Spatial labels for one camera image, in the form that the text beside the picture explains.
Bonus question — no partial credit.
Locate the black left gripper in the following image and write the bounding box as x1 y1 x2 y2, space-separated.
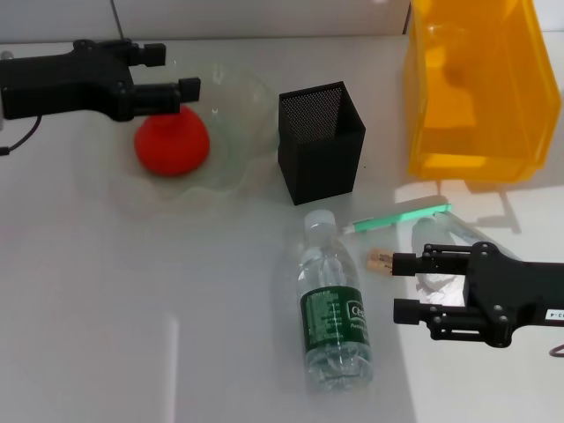
0 39 202 123

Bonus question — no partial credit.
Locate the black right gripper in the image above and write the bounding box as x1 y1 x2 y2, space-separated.
391 241 564 349

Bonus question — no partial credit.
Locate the white paper ball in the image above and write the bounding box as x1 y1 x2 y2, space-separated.
412 218 469 308

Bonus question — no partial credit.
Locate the green pen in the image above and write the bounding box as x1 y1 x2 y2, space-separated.
343 196 454 234

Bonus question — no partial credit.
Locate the red-orange fruit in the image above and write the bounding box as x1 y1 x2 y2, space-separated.
134 103 212 177

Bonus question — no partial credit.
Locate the clear green-label water bottle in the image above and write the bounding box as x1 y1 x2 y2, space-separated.
297 210 375 391

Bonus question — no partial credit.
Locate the silver glitter pen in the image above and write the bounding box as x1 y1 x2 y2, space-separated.
443 214 488 247

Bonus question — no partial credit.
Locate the green glass fruit plate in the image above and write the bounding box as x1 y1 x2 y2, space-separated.
94 61 281 208

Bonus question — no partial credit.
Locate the black mesh pen holder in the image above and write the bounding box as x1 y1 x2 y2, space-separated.
277 80 367 207

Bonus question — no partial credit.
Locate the yellow plastic bin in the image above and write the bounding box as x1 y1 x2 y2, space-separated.
403 0 563 182

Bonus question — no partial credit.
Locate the left arm connector cable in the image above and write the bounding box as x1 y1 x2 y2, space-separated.
0 115 43 156

